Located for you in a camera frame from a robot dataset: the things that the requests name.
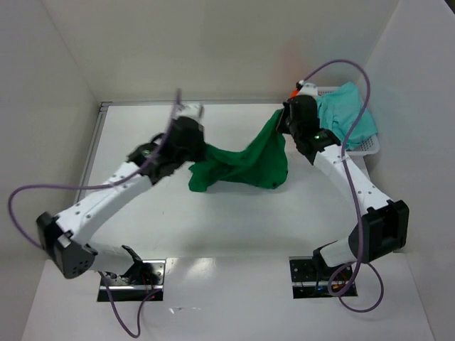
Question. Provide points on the white plastic basket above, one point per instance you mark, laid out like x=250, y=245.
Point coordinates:
x=368, y=147

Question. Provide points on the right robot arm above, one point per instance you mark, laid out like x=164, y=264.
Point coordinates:
x=382, y=222

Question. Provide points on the green t shirt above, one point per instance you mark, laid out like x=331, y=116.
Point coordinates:
x=263, y=163

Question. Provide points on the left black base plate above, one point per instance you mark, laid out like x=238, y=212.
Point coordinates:
x=148, y=283

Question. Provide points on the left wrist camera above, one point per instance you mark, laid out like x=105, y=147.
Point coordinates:
x=194, y=111

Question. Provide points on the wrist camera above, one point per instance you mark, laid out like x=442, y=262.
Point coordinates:
x=307, y=88
x=194, y=111

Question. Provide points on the orange t shirt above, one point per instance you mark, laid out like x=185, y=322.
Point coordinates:
x=296, y=90

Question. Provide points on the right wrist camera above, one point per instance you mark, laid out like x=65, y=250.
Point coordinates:
x=307, y=88

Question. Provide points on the teal t shirt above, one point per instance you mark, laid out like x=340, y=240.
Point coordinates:
x=338, y=110

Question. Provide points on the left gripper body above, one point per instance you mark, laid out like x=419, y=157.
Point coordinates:
x=194, y=150

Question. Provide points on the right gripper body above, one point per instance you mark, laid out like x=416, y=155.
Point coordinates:
x=285, y=121

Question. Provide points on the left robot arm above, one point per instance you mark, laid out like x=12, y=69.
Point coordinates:
x=67, y=236

